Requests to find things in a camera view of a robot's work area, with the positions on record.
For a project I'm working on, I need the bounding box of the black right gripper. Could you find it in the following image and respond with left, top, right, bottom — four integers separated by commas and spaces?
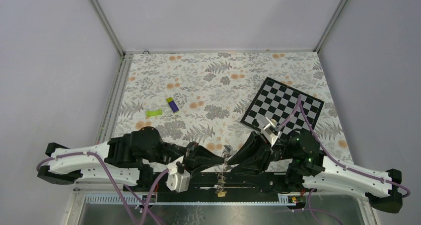
225, 130, 294, 176

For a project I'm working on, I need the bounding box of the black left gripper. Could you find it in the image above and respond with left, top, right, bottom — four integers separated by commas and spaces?
143, 142, 225, 179

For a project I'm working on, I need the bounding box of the yellow key tag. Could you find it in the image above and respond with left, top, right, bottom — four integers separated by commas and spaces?
217, 191, 227, 198

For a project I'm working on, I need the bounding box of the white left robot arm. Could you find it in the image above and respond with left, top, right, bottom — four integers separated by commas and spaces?
36, 126, 224, 193

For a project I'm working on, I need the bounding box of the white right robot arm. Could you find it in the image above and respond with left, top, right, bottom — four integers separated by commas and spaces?
227, 118, 404, 214

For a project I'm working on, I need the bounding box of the black white chessboard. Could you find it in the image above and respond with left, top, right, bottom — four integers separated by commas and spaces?
240, 77, 324, 131

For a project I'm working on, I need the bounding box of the purple yellow marker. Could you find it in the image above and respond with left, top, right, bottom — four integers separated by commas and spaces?
166, 97, 179, 113

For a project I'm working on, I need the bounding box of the green marker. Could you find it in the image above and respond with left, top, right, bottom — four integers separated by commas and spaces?
145, 108, 162, 117

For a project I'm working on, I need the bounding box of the black front rail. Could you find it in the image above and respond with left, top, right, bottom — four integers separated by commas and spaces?
129, 172, 310, 193

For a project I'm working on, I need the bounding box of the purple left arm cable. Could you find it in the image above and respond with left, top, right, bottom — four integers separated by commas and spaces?
35, 151, 182, 225

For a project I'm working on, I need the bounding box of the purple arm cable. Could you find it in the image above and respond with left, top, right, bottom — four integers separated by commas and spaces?
35, 151, 182, 225
273, 100, 404, 191

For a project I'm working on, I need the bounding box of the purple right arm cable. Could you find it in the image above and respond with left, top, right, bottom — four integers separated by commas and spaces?
273, 100, 404, 191

